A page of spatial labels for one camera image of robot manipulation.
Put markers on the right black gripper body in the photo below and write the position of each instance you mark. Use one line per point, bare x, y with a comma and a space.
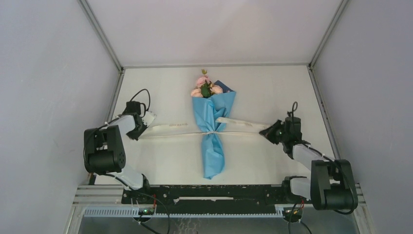
285, 137

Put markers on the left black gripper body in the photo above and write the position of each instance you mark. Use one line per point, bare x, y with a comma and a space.
134, 134

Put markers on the pink rose stem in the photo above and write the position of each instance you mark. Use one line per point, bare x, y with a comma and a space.
216, 89
196, 93
204, 84

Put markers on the blue wrapping paper sheet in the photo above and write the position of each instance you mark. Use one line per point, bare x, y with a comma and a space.
206, 112

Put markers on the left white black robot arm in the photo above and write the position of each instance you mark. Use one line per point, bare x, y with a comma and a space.
104, 152

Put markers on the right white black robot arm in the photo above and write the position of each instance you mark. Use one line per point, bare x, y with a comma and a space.
331, 184

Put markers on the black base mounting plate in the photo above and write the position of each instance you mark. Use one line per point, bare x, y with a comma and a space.
206, 206

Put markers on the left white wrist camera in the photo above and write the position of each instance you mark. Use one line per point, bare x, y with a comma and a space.
148, 118

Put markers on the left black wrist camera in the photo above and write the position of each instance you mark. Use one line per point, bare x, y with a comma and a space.
133, 107

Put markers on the aluminium front frame rail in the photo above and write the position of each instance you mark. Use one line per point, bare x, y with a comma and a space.
93, 195

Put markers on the white slotted cable duct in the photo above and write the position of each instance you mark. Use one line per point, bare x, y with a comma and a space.
150, 212

